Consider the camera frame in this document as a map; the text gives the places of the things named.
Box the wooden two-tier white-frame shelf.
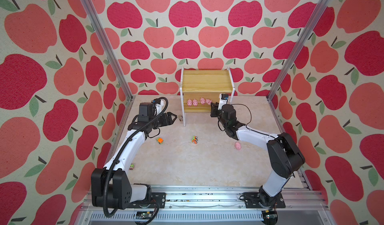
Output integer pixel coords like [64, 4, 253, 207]
[180, 68, 235, 126]

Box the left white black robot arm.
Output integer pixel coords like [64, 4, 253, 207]
[91, 97, 177, 218]

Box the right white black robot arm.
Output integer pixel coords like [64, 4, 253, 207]
[211, 103, 306, 208]

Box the multicolour toy car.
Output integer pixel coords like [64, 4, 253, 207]
[192, 136, 198, 144]

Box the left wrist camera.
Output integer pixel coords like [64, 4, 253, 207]
[152, 99, 165, 116]

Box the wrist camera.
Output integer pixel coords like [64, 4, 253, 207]
[218, 94, 229, 110]
[152, 99, 165, 116]

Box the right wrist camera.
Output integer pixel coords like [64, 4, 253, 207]
[218, 94, 229, 110]

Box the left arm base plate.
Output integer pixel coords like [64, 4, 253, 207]
[128, 193, 166, 209]

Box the black corrugated cable conduit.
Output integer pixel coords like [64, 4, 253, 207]
[102, 96, 169, 219]

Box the front aluminium rail frame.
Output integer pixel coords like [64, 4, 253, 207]
[74, 186, 336, 225]

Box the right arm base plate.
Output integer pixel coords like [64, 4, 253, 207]
[239, 192, 286, 209]

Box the left aluminium frame post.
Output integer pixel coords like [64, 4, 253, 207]
[80, 0, 134, 102]

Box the aluminium frame post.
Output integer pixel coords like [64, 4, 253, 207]
[80, 0, 134, 102]
[267, 0, 331, 103]

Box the right aluminium frame post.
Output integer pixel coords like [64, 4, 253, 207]
[267, 0, 331, 103]

